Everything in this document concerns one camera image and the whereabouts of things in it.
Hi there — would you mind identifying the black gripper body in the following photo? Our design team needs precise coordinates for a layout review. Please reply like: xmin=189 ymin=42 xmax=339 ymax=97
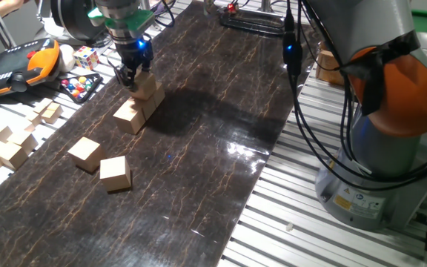
xmin=115 ymin=36 xmax=155 ymax=74

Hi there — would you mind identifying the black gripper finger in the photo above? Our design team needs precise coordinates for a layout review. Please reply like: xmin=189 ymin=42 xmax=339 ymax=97
xmin=141 ymin=50 xmax=155 ymax=73
xmin=115 ymin=63 xmax=139 ymax=93

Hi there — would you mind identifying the large wooden cube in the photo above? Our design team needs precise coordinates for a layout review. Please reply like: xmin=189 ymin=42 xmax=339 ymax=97
xmin=131 ymin=96 xmax=158 ymax=122
xmin=153 ymin=81 xmax=166 ymax=108
xmin=67 ymin=136 xmax=105 ymax=174
xmin=99 ymin=155 xmax=133 ymax=193
xmin=112 ymin=100 xmax=147 ymax=136
xmin=130 ymin=70 xmax=158 ymax=101

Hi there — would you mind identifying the pile of spare wooden blocks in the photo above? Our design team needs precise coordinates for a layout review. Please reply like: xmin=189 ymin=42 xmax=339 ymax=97
xmin=0 ymin=105 xmax=51 ymax=207

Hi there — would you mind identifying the person hand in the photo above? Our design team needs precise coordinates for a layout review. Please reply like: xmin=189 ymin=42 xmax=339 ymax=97
xmin=0 ymin=0 xmax=27 ymax=18

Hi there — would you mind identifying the green mounting plate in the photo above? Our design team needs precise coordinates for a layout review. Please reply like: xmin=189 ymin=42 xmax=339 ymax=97
xmin=87 ymin=7 xmax=156 ymax=35

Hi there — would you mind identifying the rubiks cube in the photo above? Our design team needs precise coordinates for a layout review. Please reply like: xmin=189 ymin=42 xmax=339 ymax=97
xmin=73 ymin=45 xmax=101 ymax=71

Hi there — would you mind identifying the black triangle ball rack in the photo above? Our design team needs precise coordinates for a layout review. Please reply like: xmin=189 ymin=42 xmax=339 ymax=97
xmin=58 ymin=73 xmax=105 ymax=105

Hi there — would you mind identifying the white round ball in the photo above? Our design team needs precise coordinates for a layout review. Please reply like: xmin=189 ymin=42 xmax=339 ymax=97
xmin=57 ymin=44 xmax=76 ymax=73

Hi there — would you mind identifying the dark marble pattern mat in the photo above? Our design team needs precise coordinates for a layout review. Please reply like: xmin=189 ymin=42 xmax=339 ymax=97
xmin=0 ymin=0 xmax=320 ymax=267

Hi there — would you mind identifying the black orange teach pendant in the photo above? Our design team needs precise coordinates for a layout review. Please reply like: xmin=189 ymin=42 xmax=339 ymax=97
xmin=0 ymin=38 xmax=62 ymax=99

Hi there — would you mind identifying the metal stand pole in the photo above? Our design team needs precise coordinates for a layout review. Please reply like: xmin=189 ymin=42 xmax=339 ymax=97
xmin=257 ymin=0 xmax=276 ymax=13

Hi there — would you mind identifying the black connector blue light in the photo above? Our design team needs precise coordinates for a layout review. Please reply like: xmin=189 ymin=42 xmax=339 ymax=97
xmin=282 ymin=7 xmax=304 ymax=77

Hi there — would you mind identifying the black velcro strap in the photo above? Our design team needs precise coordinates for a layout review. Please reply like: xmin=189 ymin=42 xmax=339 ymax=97
xmin=341 ymin=29 xmax=421 ymax=116

